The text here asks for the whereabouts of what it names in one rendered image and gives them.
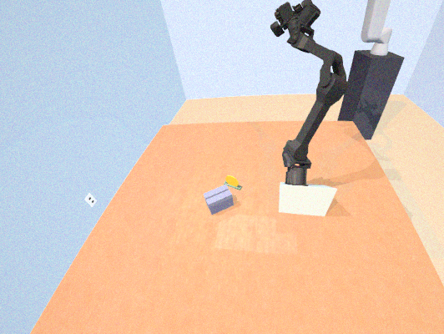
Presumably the gold coin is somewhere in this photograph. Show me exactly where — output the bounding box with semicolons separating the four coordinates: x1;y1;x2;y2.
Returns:
225;175;239;187

